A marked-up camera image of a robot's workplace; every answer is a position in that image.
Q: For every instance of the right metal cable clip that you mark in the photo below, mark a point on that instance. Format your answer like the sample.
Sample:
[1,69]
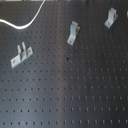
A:
[112,16]

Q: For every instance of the middle metal cable clip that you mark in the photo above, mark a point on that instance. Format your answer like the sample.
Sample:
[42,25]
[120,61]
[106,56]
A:
[74,30]

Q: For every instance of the left metal cable clip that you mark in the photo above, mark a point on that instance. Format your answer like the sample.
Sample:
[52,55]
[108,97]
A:
[23,54]

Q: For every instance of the metal cable clip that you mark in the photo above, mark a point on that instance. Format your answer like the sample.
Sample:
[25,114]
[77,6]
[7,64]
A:
[112,16]
[74,30]
[23,54]

